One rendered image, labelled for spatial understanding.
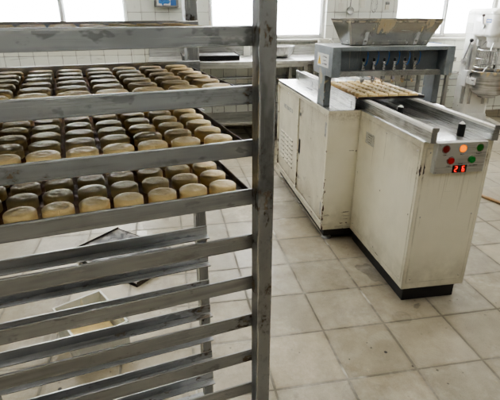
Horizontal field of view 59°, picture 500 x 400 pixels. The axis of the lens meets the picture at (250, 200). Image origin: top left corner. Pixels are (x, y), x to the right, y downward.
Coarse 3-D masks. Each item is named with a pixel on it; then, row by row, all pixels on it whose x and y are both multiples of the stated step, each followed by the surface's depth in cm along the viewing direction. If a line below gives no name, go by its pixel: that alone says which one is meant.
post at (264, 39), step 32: (256, 0) 65; (256, 32) 67; (256, 64) 69; (256, 96) 70; (256, 128) 72; (256, 160) 74; (256, 192) 77; (256, 224) 79; (256, 256) 81; (256, 288) 84; (256, 320) 87; (256, 352) 90; (256, 384) 93
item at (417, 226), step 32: (384, 128) 226; (448, 128) 213; (384, 160) 228; (416, 160) 198; (384, 192) 231; (416, 192) 200; (448, 192) 203; (480, 192) 206; (352, 224) 276; (384, 224) 233; (416, 224) 206; (448, 224) 209; (384, 256) 235; (416, 256) 214; (448, 256) 217; (416, 288) 225; (448, 288) 229
